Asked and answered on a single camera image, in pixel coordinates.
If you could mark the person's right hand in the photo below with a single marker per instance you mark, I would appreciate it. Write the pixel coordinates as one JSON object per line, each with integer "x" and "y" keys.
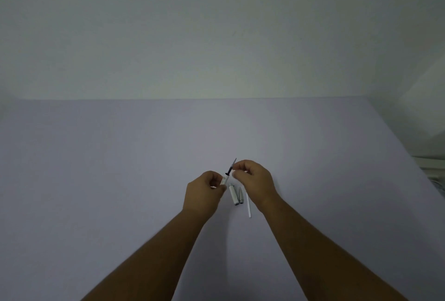
{"x": 258, "y": 182}

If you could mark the person's left hand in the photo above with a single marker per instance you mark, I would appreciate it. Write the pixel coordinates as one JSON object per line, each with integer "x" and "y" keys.
{"x": 199, "y": 196}

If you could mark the person's right thumb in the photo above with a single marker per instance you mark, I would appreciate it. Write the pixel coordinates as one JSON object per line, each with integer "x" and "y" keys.
{"x": 238, "y": 174}

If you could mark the person's left thumb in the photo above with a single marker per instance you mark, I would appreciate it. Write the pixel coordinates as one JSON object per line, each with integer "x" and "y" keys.
{"x": 220, "y": 189}

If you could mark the white pen barrel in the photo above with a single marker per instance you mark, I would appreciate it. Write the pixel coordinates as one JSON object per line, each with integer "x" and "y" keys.
{"x": 225, "y": 180}

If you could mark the black pen refill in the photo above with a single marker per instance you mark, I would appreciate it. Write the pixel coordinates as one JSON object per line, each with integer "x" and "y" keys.
{"x": 231, "y": 166}

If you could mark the person's left forearm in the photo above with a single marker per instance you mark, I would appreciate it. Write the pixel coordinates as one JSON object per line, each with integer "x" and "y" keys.
{"x": 146, "y": 259}

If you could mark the person's right forearm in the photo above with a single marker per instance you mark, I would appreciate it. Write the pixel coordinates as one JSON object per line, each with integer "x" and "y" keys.
{"x": 323, "y": 252}

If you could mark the white pen cap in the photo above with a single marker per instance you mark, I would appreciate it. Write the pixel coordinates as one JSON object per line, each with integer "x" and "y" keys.
{"x": 233, "y": 196}

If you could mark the grey pen tip section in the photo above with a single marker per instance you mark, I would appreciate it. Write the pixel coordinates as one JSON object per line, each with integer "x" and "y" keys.
{"x": 241, "y": 196}

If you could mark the thin white tube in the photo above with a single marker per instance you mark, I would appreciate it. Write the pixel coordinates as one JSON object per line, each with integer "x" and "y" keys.
{"x": 248, "y": 205}

